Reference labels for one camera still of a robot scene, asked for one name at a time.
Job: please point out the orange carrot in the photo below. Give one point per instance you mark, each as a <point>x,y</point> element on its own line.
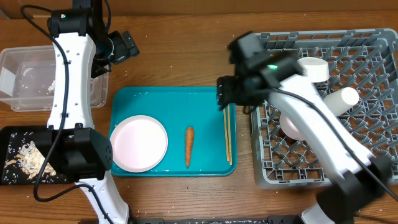
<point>189,137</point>

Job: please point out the white napkin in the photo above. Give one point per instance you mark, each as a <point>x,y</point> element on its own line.
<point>51,88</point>

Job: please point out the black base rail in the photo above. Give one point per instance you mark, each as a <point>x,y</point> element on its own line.
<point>273,219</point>

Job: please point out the white cup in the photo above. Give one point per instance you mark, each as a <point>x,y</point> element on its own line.
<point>342,100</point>

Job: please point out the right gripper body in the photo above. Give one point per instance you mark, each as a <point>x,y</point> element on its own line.
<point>244,94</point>

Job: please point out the grey dishwasher rack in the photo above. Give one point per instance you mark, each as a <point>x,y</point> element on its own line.
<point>365,60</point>

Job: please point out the large white plate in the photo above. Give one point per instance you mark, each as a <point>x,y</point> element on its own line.
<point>139,143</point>

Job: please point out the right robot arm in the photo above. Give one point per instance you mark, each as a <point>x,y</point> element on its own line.
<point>357,176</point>

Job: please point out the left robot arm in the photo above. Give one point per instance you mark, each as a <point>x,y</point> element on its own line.
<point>85,49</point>

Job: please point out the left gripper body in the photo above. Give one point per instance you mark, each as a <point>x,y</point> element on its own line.
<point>114,50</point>

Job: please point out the peanut and rice scraps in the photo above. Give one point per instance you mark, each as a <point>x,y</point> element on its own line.
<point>23,160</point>

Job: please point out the teal plastic serving tray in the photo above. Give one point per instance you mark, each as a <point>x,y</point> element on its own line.
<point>178,108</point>

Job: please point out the clear plastic bin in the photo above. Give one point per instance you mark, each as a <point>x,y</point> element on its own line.
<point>26,73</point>

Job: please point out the small white saucer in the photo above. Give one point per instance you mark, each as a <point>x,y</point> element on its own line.
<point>315,68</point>

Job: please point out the white bowl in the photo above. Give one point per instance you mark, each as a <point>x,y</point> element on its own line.
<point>289,128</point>

